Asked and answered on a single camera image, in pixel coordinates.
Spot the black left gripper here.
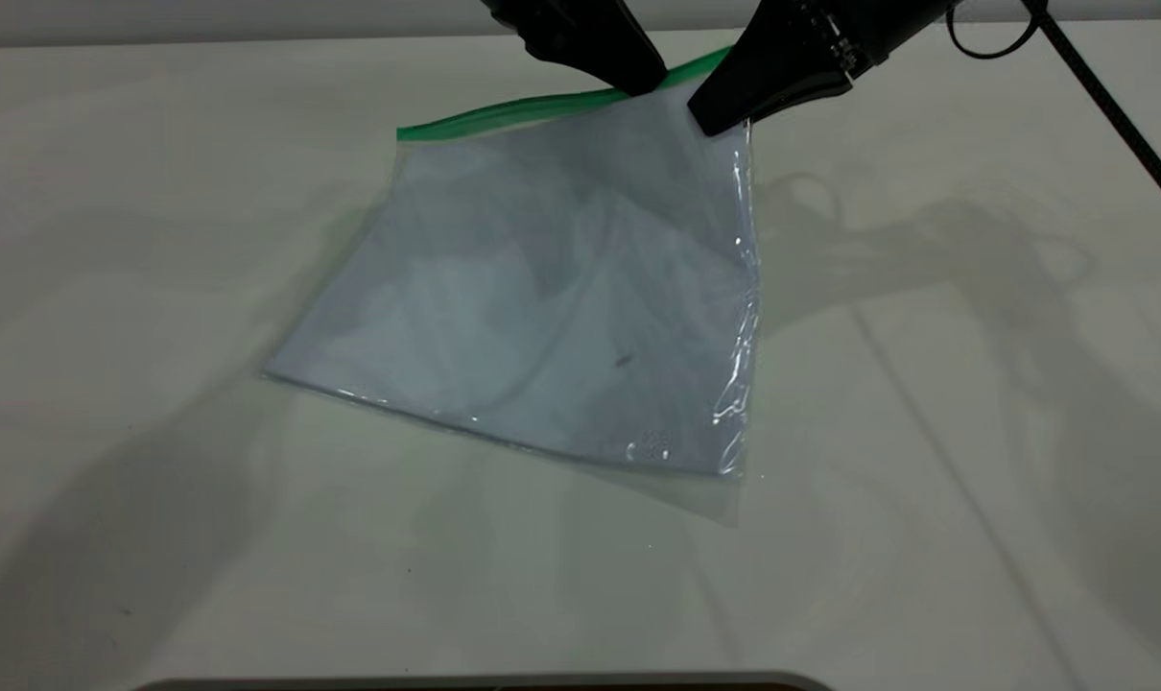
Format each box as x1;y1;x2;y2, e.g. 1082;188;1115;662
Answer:
480;0;669;97

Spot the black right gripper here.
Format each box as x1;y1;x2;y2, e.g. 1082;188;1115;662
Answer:
686;0;962;137

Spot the clear zip bag green zipper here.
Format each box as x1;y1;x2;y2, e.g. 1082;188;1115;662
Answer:
262;48;763;480

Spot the thin black looped cable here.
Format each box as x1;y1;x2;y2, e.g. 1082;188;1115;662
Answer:
945;0;1044;60

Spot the thick black braided cable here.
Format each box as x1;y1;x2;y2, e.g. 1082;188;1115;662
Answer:
1022;0;1161;231

